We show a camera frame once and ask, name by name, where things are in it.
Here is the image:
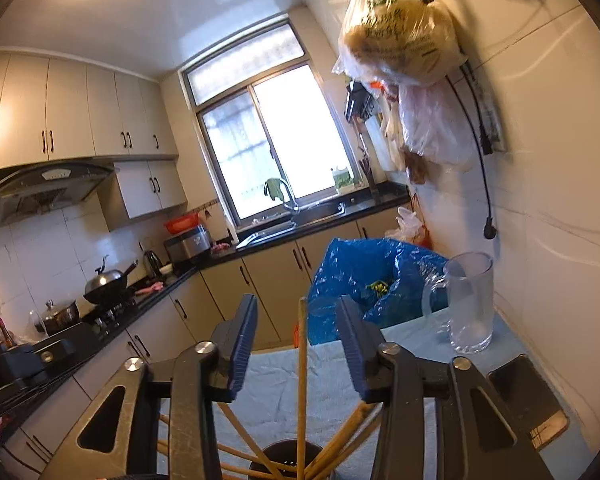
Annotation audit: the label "grey-blue table cloth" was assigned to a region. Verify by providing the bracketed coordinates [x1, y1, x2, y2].
[157, 305, 593, 480]

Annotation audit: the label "black wok with lid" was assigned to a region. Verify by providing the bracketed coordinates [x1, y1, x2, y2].
[83, 255, 140, 306]

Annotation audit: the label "red plastic basket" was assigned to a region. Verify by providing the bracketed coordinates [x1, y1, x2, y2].
[163, 212, 201, 235]

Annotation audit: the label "black smartphone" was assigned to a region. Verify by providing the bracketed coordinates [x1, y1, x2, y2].
[487, 353, 571, 450]

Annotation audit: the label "steel pot with lid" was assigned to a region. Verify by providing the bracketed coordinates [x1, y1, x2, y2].
[42, 300, 81, 337]

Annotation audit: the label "grey range hood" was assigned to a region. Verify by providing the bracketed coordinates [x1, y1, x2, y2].
[0, 160, 122, 229]

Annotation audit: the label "black chopstick holder cup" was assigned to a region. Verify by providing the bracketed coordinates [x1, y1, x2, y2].
[247, 439, 339, 480]

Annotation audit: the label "chrome faucet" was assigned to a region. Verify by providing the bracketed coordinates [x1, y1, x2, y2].
[275, 180, 302, 227]

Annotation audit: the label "black gas stove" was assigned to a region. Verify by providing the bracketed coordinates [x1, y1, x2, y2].
[80, 295, 142, 337]

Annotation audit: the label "black kitchen countertop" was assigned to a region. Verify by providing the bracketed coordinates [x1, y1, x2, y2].
[0, 185, 412, 426]

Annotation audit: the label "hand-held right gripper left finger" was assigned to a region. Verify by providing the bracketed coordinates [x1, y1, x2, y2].
[40, 294, 259, 480]

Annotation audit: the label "translucent hanging plastic bag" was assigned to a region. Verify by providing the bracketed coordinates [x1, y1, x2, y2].
[397, 82, 477, 167]

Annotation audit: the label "black box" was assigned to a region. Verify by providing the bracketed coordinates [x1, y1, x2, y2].
[0, 337, 77, 387]

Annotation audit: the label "kitchen window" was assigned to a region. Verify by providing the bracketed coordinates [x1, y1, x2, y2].
[179, 14, 377, 230]

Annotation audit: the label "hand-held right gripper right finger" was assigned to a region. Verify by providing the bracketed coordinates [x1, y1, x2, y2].
[336, 295, 553, 480]

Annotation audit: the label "beige upper kitchen cabinets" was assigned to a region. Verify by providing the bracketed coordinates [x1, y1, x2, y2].
[0, 52, 189, 218]

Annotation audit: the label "hanging plastic bag with food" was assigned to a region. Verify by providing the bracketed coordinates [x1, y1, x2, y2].
[332, 0, 469, 89]

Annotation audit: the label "black cable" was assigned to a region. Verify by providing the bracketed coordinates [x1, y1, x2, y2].
[444, 64, 502, 242]

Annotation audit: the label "kitchen sink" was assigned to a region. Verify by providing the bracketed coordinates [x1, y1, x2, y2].
[235, 204, 347, 252]

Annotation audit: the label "clear glass pitcher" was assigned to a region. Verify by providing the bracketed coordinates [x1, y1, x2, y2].
[420, 251, 496, 356]

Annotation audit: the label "white plastic bag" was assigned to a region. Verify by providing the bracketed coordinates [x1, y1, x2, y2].
[384, 205, 427, 247]

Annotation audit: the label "electric kettle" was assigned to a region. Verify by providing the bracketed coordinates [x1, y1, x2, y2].
[143, 250, 164, 279]

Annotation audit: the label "silver rice cooker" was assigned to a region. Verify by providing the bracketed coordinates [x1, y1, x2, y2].
[163, 225, 214, 264]

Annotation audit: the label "blue plastic bag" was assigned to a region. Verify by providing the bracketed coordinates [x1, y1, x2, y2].
[306, 237, 452, 347]

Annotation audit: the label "black wall rack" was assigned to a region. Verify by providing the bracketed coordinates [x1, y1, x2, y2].
[344, 79, 382, 122]

